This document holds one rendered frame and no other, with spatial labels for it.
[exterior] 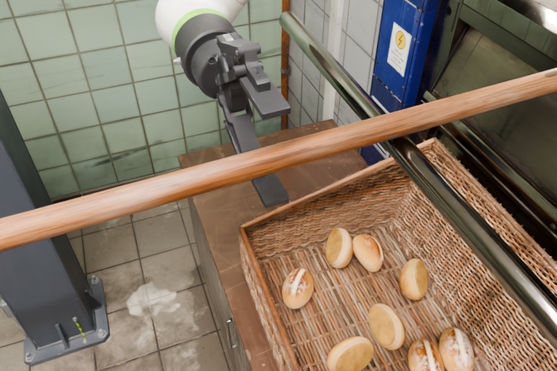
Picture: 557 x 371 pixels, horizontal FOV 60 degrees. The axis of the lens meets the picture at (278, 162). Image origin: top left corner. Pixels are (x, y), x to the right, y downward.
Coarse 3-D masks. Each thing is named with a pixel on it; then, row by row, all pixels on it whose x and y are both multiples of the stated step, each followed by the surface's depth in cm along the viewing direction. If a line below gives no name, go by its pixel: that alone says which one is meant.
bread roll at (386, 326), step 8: (376, 304) 102; (384, 304) 102; (376, 312) 100; (384, 312) 99; (392, 312) 99; (376, 320) 100; (384, 320) 99; (392, 320) 97; (400, 320) 98; (376, 328) 99; (384, 328) 98; (392, 328) 97; (400, 328) 97; (376, 336) 99; (384, 336) 97; (392, 336) 96; (400, 336) 96; (384, 344) 97; (392, 344) 96; (400, 344) 96
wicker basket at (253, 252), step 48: (432, 144) 110; (336, 192) 109; (384, 192) 115; (480, 192) 98; (240, 240) 108; (288, 240) 114; (384, 240) 121; (432, 240) 111; (528, 240) 88; (336, 288) 110; (384, 288) 110; (432, 288) 110; (480, 288) 98; (288, 336) 86; (336, 336) 102; (432, 336) 102; (480, 336) 99; (528, 336) 88
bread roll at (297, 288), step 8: (296, 272) 107; (304, 272) 107; (288, 280) 106; (296, 280) 106; (304, 280) 106; (312, 280) 109; (288, 288) 105; (296, 288) 104; (304, 288) 105; (312, 288) 107; (288, 296) 104; (296, 296) 104; (304, 296) 105; (288, 304) 105; (296, 304) 104; (304, 304) 106
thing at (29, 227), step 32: (480, 96) 59; (512, 96) 60; (352, 128) 54; (384, 128) 55; (416, 128) 57; (224, 160) 50; (256, 160) 51; (288, 160) 52; (128, 192) 47; (160, 192) 48; (192, 192) 49; (0, 224) 44; (32, 224) 44; (64, 224) 45
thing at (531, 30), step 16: (464, 0) 94; (480, 0) 90; (496, 0) 86; (512, 0) 86; (528, 0) 86; (496, 16) 87; (512, 16) 84; (528, 16) 81; (544, 16) 81; (512, 32) 85; (528, 32) 81; (544, 32) 78; (544, 48) 79
